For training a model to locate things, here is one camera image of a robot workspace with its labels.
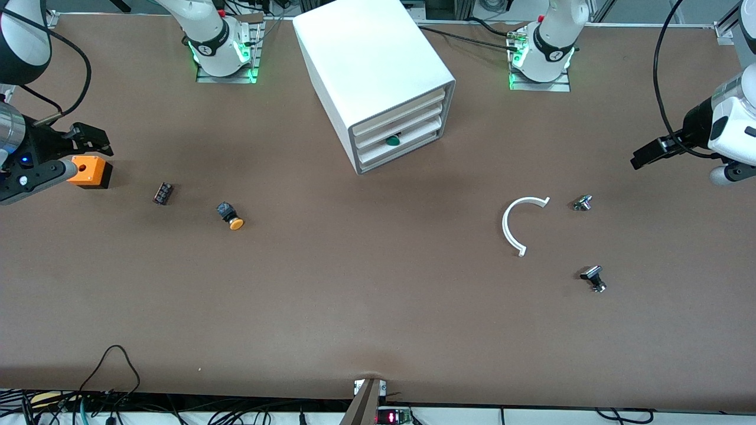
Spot yellow mushroom push button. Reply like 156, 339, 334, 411
216, 202, 245, 231

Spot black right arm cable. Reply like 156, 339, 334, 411
0, 7, 92, 128

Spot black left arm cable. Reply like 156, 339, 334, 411
653, 0, 718, 160

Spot white drawer cabinet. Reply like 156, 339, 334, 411
292, 0, 457, 176

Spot looped black cable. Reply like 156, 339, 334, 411
77, 345, 142, 402

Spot aluminium arm base plate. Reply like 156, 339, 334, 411
508, 27, 572, 92
195, 15, 263, 84

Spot orange button enclosure box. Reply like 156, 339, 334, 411
67, 155, 113, 189

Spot device with red display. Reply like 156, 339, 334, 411
376, 407, 412, 425

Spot brown camera mount bar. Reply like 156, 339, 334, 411
340, 378, 387, 425

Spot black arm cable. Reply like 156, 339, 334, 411
653, 0, 718, 160
0, 7, 92, 128

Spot white plastic drawer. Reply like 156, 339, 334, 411
353, 89, 446, 141
354, 102, 445, 159
358, 120, 444, 173

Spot white curved plastic piece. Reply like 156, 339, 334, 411
502, 196, 551, 257

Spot tangled black cables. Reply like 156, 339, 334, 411
0, 390, 355, 425

